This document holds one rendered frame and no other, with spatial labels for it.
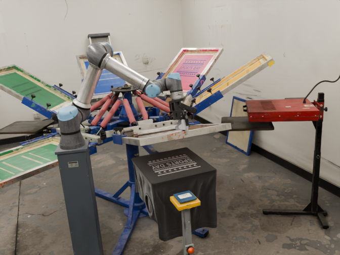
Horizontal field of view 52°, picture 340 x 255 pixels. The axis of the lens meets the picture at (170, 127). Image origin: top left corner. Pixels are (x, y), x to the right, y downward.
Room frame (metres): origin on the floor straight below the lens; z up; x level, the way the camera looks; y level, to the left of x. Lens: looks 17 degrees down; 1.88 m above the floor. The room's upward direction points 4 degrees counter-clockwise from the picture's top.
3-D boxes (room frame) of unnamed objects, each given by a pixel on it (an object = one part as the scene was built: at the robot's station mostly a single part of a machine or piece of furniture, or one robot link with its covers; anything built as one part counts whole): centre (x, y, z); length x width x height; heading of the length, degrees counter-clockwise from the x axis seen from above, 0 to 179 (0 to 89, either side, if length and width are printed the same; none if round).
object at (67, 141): (2.01, 0.60, 1.25); 0.15 x 0.15 x 0.10
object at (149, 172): (2.22, 0.00, 0.95); 0.48 x 0.44 x 0.01; 20
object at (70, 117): (2.01, 0.60, 1.37); 0.13 x 0.12 x 0.14; 169
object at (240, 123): (3.15, -0.27, 0.91); 1.34 x 0.40 x 0.08; 80
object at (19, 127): (3.38, 1.05, 0.91); 1.34 x 0.40 x 0.08; 80
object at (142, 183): (2.16, 0.18, 0.79); 0.46 x 0.09 x 0.33; 20
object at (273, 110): (3.02, -1.01, 1.06); 0.61 x 0.46 x 0.12; 80
